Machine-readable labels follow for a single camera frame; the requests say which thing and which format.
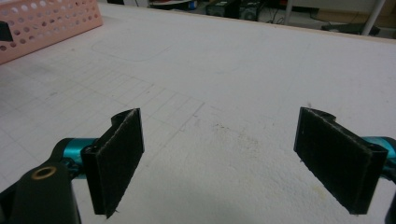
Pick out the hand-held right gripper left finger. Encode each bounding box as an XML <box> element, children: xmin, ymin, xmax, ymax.
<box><xmin>80</xmin><ymin>107</ymin><xmax>146</xmax><ymax>218</ymax></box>

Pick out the pink perforated plastic basket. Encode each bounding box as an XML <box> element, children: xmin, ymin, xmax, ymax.
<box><xmin>0</xmin><ymin>0</ymin><xmax>104</xmax><ymax>65</ymax></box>

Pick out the white metal stand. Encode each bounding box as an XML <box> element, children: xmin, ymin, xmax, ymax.
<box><xmin>283</xmin><ymin>0</ymin><xmax>387</xmax><ymax>35</ymax></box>

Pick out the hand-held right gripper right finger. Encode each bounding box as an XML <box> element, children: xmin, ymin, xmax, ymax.
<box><xmin>293</xmin><ymin>106</ymin><xmax>389</xmax><ymax>216</ymax></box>

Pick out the white grid mat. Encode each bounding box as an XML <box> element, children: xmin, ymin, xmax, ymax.
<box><xmin>0</xmin><ymin>4</ymin><xmax>396</xmax><ymax>224</ymax></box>

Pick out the black computer tower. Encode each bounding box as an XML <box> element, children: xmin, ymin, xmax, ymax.
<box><xmin>239</xmin><ymin>0</ymin><xmax>265</xmax><ymax>21</ymax></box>
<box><xmin>205</xmin><ymin>0</ymin><xmax>241</xmax><ymax>18</ymax></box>

